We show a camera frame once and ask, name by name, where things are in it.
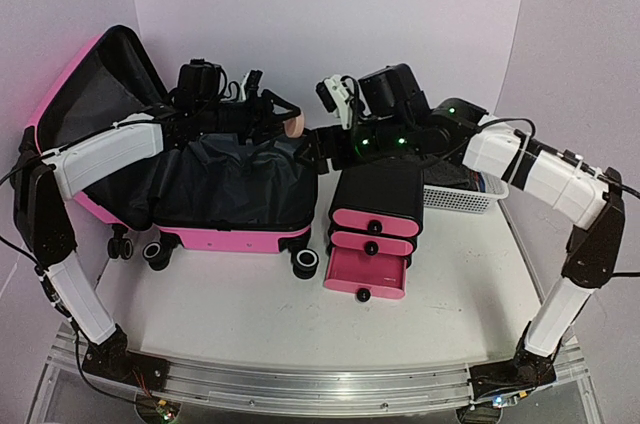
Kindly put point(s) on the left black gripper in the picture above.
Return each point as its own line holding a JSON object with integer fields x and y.
{"x": 260, "y": 117}

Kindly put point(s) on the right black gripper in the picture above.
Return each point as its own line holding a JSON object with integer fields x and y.
{"x": 319, "y": 137}

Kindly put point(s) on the pink hard-shell suitcase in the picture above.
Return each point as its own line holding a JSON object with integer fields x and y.
{"x": 214, "y": 194}

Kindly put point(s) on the black and pink drawer organizer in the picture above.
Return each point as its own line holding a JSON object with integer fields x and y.
{"x": 376, "y": 216}

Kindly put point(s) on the white perforated plastic basket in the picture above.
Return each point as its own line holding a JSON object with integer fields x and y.
{"x": 464, "y": 201}

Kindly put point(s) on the black dotted cloth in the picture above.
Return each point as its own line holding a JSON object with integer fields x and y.
{"x": 449, "y": 176}

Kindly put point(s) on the blue cloth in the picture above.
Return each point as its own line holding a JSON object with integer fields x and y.
{"x": 486, "y": 183}

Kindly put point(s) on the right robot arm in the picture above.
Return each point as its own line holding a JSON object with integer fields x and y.
{"x": 386, "y": 114}

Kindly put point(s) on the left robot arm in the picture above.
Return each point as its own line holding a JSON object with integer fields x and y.
{"x": 44, "y": 182}

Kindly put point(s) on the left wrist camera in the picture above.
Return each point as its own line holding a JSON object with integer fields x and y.
{"x": 249, "y": 85}

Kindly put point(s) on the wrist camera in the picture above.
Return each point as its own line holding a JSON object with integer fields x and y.
{"x": 249, "y": 85}
{"x": 340, "y": 100}

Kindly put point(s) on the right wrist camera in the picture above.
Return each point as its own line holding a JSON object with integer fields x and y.
{"x": 340, "y": 100}

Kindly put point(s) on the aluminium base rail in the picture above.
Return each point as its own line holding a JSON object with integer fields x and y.
{"x": 330, "y": 393}

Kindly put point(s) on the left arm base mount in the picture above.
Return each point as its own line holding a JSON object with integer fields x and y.
{"x": 116, "y": 363}

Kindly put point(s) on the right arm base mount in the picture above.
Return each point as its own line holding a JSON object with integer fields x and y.
{"x": 505, "y": 378}

